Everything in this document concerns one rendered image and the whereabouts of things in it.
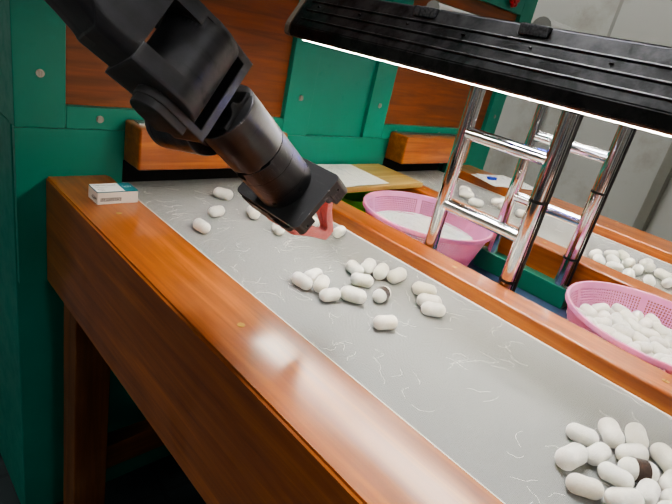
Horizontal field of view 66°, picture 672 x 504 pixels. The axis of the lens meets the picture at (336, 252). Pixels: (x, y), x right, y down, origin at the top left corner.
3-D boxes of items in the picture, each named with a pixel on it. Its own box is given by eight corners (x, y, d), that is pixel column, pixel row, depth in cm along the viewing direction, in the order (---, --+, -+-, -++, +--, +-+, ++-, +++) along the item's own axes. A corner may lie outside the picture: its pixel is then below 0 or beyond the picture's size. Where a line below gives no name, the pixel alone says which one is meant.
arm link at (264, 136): (221, 133, 39) (258, 77, 41) (167, 124, 43) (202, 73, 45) (268, 185, 45) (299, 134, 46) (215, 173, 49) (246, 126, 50)
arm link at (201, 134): (146, 100, 35) (211, 7, 37) (63, 89, 41) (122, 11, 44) (245, 195, 44) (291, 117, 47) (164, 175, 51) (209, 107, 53)
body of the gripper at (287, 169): (284, 154, 56) (246, 106, 50) (348, 187, 49) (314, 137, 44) (245, 200, 55) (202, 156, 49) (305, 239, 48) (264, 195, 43)
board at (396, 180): (320, 195, 101) (322, 189, 101) (275, 170, 110) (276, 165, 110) (422, 187, 124) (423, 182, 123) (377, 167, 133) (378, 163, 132)
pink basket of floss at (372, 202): (490, 299, 95) (507, 253, 91) (349, 267, 95) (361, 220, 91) (467, 246, 119) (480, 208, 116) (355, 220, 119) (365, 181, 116)
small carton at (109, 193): (97, 205, 74) (97, 192, 73) (88, 196, 76) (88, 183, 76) (137, 202, 78) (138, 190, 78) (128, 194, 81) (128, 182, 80)
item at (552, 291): (560, 309, 97) (668, 63, 80) (472, 263, 110) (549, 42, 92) (597, 291, 110) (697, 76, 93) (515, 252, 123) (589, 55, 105)
